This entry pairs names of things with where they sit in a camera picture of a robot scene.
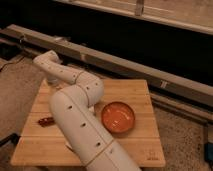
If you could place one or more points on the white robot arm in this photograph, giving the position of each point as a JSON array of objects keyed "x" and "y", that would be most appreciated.
[{"x": 92, "y": 143}]

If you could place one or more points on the orange bowl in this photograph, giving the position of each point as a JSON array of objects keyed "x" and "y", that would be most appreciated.
[{"x": 118, "y": 117}]

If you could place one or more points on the grey metal rail beam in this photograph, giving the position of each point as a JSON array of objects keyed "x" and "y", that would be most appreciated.
[{"x": 169, "y": 82}]

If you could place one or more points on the black floor bracket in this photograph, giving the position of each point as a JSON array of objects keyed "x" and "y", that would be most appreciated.
[{"x": 13, "y": 138}]

